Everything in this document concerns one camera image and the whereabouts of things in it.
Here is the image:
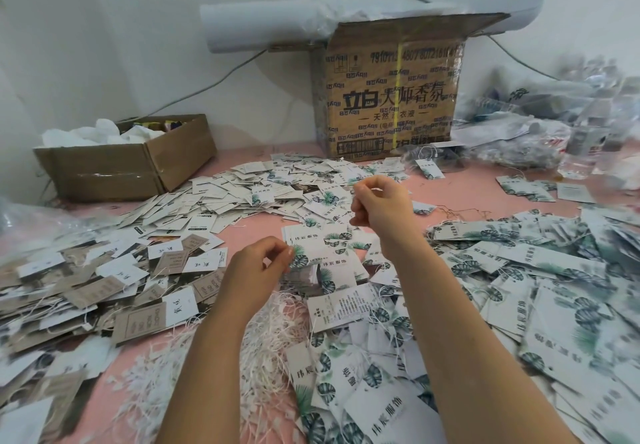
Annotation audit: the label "person's left hand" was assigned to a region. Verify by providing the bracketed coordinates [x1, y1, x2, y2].
[214, 235, 297, 322]

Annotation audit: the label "person's right hand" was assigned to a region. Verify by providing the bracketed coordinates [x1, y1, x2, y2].
[349, 173, 418, 247]

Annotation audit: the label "heap of small tags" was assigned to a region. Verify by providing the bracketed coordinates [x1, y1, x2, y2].
[100, 153, 438, 235]

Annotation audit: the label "pile of white strings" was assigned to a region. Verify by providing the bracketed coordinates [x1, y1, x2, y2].
[110, 293, 311, 444]

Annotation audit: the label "pile of green leaf tags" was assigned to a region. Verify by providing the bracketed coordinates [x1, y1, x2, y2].
[280, 203, 640, 444]

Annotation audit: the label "pile of brown white tags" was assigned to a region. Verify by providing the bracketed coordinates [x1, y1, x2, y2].
[0, 221, 229, 444]

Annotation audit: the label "person's right forearm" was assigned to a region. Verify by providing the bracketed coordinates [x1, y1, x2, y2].
[378, 229, 581, 444]

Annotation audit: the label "person's left forearm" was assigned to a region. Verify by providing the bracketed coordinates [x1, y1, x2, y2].
[155, 303, 271, 444]

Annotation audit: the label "large printed cardboard box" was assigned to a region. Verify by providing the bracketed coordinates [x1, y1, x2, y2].
[310, 13, 511, 163]

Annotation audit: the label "small open cardboard box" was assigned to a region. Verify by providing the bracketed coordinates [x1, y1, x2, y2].
[33, 113, 218, 203]

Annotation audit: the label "heap of clear plastic bags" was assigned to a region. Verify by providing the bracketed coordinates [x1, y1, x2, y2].
[440, 53, 640, 192]

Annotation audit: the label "white crumpled material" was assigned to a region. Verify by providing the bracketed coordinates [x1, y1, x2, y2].
[41, 117, 167, 148]

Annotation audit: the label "white roll in plastic wrap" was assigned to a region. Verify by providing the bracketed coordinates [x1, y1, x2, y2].
[200, 0, 544, 55]

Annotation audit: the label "clear plastic bag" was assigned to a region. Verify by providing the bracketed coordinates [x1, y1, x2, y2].
[0, 193, 86, 250]

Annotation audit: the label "black cable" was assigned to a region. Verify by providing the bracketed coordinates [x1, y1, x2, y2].
[125, 49, 269, 125]

